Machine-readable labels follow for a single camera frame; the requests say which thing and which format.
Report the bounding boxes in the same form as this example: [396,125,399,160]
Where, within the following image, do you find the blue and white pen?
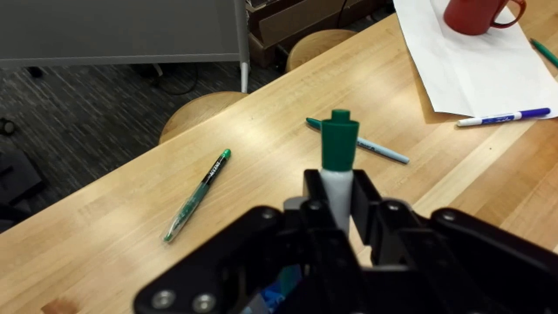
[455,106,554,129]

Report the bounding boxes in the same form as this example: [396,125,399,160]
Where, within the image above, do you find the white paper sheets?
[392,0,558,120]

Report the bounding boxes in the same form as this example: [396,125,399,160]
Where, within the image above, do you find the clear green black pen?
[160,146,234,246]

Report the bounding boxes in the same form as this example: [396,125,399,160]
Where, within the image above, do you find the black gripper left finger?
[282,167,357,275]

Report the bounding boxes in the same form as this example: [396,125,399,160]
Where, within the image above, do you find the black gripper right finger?
[350,169,432,267]

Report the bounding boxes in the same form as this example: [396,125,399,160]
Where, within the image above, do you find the dark red mug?
[443,0,528,36]

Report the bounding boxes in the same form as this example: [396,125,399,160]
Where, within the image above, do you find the round wooden stool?
[157,89,249,146]
[284,26,359,75]

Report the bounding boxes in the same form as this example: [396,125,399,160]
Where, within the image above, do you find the grey rolling panel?
[0,0,253,94]

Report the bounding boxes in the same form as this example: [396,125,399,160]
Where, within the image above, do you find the white marker green cap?
[321,108,361,234]

